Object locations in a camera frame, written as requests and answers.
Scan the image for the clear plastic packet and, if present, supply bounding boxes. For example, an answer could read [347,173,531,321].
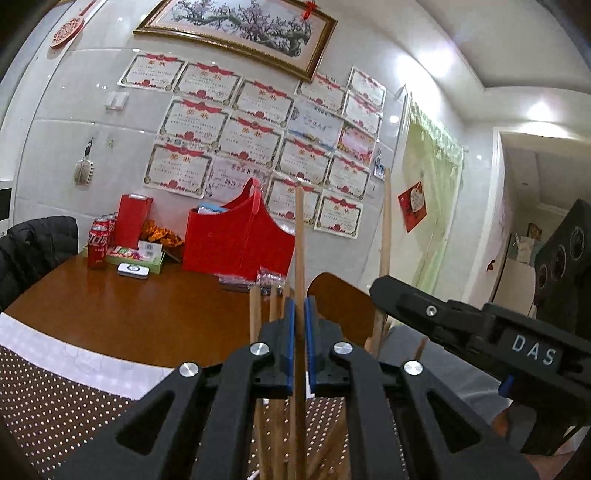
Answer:
[216,267,283,297]

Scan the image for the green tray of packets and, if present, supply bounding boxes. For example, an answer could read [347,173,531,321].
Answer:
[106,244,166,276]

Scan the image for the framed plum blossom picture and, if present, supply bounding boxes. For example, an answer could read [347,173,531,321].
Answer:
[133,0,339,83]

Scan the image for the red round fan ornament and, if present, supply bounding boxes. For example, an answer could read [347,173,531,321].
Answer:
[49,0,98,49]

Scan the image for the tall red box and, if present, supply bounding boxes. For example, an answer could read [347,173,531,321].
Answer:
[113,194,154,250]

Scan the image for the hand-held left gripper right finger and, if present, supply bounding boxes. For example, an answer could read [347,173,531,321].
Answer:
[304,295,551,480]

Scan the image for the white lace table cloth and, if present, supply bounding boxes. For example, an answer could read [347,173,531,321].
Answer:
[0,311,186,400]

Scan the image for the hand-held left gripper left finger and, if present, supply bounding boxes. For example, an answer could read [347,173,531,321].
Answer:
[52,298,297,480]

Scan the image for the person's right hand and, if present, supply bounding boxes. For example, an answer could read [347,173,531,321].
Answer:
[491,402,528,445]

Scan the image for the brown wooden chair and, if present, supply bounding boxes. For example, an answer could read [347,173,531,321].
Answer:
[307,272,394,357]

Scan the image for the pale green curtain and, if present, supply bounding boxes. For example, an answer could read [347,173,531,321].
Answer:
[365,100,465,297]

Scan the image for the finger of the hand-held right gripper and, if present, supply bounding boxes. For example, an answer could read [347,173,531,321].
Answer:
[368,275,498,361]

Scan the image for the red gift bag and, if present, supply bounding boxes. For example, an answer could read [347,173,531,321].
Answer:
[181,178,297,283]

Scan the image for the black padded jacket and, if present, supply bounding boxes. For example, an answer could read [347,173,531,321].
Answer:
[0,215,79,313]

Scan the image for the red heart card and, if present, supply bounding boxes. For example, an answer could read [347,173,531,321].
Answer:
[397,181,428,233]

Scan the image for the grey hanging brush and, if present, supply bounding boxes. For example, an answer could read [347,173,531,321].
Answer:
[73,138,97,186]

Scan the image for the small white tin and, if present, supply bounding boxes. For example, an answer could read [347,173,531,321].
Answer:
[117,263,151,281]

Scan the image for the wall of award certificates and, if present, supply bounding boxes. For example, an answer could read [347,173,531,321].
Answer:
[116,52,388,240]

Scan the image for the orange snack packets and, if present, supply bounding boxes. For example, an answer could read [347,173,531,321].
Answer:
[140,219,184,250]

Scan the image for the brown dotted table mat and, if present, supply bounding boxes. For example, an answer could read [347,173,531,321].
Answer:
[0,344,409,480]

